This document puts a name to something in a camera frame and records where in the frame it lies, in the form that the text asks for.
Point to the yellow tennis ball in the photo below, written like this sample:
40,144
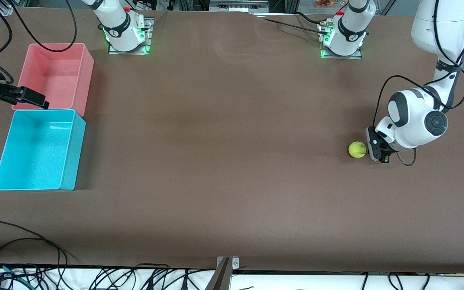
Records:
357,150

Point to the pink plastic bin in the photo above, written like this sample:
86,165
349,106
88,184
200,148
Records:
54,84

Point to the blue plastic bin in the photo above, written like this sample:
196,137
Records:
34,153

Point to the orange background items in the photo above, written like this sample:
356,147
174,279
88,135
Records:
325,3

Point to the dark metal strut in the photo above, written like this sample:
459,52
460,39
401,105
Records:
220,278

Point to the silver background device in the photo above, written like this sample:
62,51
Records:
238,5

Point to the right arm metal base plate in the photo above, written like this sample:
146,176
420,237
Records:
148,36

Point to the silver table edge bracket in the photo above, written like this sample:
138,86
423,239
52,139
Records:
235,264

